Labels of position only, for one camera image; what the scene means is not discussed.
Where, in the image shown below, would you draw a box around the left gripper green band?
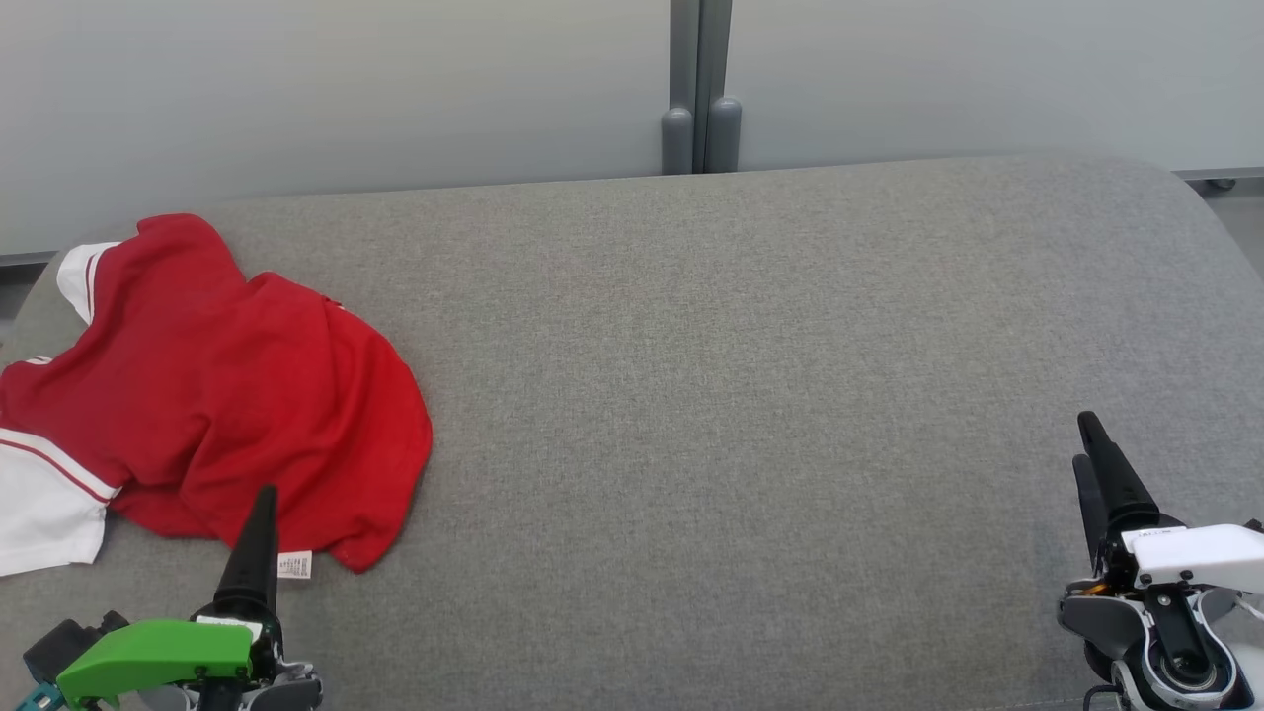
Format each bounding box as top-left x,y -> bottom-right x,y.
56,484 -> 289,706

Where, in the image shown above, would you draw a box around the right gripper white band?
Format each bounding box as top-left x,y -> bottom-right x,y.
1071,410 -> 1264,595

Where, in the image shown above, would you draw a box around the red jersey shirt white sleeves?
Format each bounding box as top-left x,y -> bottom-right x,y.
0,212 -> 434,579

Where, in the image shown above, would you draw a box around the grey frosted partition panel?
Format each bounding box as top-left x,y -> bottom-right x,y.
731,0 -> 1264,185
0,0 -> 674,260

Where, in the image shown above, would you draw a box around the grey partition post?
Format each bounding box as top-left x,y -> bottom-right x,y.
703,0 -> 744,175
661,0 -> 696,177

